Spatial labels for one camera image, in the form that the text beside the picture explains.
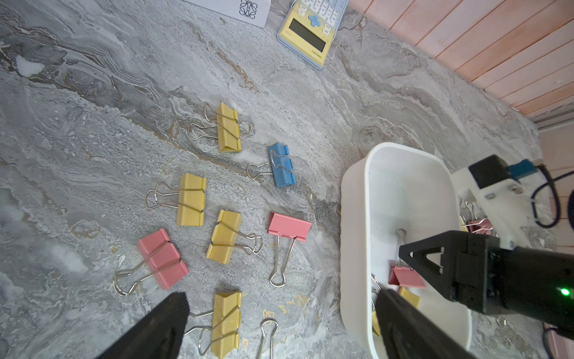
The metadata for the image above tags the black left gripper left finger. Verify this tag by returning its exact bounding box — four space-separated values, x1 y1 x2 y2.
99 292 190 359

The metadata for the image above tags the white plastic storage box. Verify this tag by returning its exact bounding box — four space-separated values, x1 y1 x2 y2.
340 142 460 358

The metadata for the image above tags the yellow blue small calculator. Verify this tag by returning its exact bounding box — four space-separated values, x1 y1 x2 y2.
277 0 348 69

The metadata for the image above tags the pink plastic box lid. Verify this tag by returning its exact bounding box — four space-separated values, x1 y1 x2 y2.
543 325 573 359

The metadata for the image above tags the blue binder clip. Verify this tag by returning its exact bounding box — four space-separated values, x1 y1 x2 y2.
246 142 296 188

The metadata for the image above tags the LOEWE white book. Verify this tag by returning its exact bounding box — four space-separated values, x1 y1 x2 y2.
188 0 271 28

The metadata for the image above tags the pink binder clip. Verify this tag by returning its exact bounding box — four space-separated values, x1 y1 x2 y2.
113 228 189 297
388 228 426 288

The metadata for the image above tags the yellow binder clip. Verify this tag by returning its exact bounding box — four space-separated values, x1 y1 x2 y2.
144 174 207 227

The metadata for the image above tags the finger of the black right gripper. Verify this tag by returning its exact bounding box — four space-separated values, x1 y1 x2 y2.
399 230 469 301

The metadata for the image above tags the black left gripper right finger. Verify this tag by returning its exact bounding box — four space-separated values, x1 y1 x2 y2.
375 289 473 358

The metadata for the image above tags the pink binder clip in box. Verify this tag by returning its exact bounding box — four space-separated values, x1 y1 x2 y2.
388 228 426 288

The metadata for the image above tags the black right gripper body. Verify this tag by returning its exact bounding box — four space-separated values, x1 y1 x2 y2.
457 235 573 339

